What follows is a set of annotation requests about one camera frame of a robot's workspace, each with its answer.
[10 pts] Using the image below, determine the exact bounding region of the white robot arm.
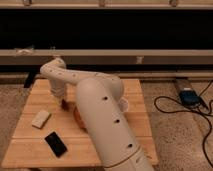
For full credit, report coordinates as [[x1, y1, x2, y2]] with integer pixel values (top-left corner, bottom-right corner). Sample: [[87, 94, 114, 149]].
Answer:
[[40, 58, 154, 171]]

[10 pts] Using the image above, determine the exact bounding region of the white sponge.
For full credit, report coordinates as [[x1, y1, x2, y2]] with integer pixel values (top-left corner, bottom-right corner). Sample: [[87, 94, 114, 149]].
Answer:
[[31, 110, 51, 129]]

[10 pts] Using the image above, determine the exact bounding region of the wooden table board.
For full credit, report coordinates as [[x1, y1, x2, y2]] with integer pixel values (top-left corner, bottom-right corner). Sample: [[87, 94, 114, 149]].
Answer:
[[2, 79, 158, 168]]

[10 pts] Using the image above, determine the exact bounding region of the orange bowl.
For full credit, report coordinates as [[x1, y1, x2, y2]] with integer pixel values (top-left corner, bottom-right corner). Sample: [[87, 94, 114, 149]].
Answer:
[[73, 107, 87, 130]]

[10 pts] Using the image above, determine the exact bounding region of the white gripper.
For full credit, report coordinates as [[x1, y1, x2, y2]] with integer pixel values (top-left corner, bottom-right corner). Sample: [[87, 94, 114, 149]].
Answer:
[[50, 86, 67, 106]]

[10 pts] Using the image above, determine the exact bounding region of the black cable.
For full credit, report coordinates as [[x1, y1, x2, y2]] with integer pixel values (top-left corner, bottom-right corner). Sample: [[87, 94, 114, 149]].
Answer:
[[153, 79, 213, 169]]

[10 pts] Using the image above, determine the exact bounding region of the blue power adapter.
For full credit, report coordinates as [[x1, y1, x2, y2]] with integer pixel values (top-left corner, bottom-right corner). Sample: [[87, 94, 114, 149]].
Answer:
[[179, 89, 200, 106]]

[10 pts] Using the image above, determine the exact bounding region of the red pepper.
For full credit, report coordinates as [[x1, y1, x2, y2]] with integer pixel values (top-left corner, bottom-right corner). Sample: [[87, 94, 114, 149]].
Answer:
[[61, 102, 70, 111]]

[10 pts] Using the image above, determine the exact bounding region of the black sponge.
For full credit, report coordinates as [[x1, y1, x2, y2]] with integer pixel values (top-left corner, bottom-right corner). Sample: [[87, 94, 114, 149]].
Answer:
[[45, 132, 67, 157]]

